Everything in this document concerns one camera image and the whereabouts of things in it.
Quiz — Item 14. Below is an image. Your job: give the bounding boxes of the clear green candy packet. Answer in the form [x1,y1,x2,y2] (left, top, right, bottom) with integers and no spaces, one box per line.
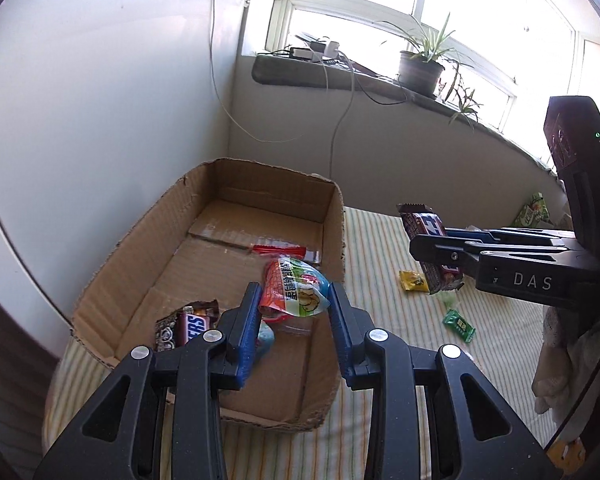
[436,290,458,310]

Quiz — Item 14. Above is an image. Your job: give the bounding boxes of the Chinese-label Snickers bar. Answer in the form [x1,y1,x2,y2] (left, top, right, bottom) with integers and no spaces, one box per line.
[398,204,464,294]

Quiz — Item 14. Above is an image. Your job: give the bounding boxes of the yellow candy packet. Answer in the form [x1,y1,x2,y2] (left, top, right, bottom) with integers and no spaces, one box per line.
[399,270,429,292]

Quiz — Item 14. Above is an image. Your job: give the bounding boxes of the English-label Snickers bar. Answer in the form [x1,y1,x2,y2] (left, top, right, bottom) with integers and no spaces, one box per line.
[155,300,220,352]

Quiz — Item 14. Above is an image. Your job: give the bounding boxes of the colourful jelly cup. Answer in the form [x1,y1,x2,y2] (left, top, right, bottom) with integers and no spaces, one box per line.
[259,256,330,323]

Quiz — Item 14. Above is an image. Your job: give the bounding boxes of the red-edged clear snack bag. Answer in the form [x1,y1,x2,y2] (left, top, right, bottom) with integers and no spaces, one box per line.
[250,244,322,266]

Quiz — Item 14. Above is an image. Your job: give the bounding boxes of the jelly cup with brown candy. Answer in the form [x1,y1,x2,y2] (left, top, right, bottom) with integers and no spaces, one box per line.
[256,321,275,360]

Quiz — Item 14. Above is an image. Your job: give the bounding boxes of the green printed gift bag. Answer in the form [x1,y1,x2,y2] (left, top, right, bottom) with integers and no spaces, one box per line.
[512,192,553,229]

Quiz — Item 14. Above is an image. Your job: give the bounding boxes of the striped table cloth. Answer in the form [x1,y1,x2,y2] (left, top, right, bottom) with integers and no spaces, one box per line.
[42,206,577,480]

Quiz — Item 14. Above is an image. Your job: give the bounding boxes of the brown cardboard box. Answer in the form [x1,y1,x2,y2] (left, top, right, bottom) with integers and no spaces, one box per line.
[72,158,344,431]

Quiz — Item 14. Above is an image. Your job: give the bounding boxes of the potted spider plant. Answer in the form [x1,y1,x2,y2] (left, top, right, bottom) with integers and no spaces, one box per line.
[379,15,481,126]

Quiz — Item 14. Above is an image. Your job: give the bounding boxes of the power strip with adapters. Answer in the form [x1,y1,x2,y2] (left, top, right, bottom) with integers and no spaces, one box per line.
[289,41,340,63]

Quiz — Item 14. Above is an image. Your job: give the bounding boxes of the grey cable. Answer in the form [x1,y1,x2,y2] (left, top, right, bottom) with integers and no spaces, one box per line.
[327,54,359,179]

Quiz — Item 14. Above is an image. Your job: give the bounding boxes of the white cable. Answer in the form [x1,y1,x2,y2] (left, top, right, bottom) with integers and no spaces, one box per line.
[206,0,332,146]

